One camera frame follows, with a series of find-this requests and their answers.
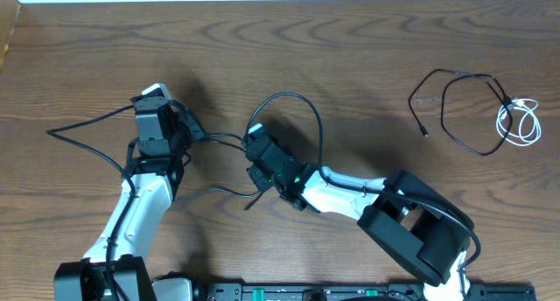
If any black USB cable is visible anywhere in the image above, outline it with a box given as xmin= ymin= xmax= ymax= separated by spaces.
xmin=190 ymin=132 xmax=266 ymax=211
xmin=407 ymin=68 xmax=515 ymax=157

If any white USB cable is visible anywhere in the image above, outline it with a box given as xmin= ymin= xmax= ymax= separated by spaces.
xmin=495 ymin=97 xmax=543 ymax=148

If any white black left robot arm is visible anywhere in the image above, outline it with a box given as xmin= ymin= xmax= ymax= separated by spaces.
xmin=53 ymin=85 xmax=204 ymax=300

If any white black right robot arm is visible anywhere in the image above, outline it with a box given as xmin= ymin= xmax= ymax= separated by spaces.
xmin=242 ymin=128 xmax=479 ymax=300

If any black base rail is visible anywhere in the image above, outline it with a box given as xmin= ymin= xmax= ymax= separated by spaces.
xmin=152 ymin=283 xmax=537 ymax=301

